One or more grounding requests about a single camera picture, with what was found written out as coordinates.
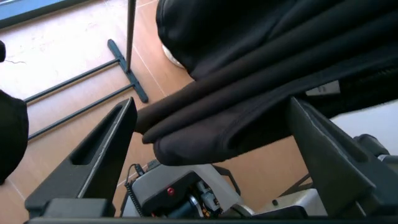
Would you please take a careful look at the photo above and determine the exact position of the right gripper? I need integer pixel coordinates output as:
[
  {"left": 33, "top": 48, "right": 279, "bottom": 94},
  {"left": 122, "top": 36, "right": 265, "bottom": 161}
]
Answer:
[{"left": 304, "top": 67, "right": 398, "bottom": 119}]

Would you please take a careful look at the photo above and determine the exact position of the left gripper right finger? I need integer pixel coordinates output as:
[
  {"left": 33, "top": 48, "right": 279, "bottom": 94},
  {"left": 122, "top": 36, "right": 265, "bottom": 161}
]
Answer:
[{"left": 287, "top": 96, "right": 398, "bottom": 218}]

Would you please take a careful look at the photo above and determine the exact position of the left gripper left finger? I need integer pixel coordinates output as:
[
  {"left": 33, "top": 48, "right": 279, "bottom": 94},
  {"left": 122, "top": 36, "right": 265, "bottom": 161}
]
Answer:
[{"left": 24, "top": 96, "right": 138, "bottom": 218}]

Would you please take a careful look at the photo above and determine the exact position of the black garment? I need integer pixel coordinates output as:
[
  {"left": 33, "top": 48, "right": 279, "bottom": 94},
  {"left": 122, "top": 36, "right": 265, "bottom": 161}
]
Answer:
[
  {"left": 134, "top": 0, "right": 398, "bottom": 167},
  {"left": 0, "top": 40, "right": 30, "bottom": 186}
]

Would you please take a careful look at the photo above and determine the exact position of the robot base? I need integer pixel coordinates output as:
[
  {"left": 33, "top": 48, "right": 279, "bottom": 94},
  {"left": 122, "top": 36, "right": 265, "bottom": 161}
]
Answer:
[{"left": 119, "top": 133, "right": 398, "bottom": 218}]

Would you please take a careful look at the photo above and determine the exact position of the white laundry basket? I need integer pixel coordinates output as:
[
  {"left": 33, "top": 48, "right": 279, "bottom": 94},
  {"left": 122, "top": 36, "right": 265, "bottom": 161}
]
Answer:
[{"left": 161, "top": 44, "right": 185, "bottom": 70}]

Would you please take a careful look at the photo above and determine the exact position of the black clothes rack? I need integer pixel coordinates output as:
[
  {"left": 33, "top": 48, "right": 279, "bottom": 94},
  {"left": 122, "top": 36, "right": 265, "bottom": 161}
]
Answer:
[{"left": 24, "top": 0, "right": 149, "bottom": 141}]

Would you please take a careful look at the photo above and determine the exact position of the window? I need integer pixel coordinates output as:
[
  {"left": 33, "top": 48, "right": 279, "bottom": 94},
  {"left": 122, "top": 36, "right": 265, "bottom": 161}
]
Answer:
[{"left": 0, "top": 0, "right": 91, "bottom": 30}]

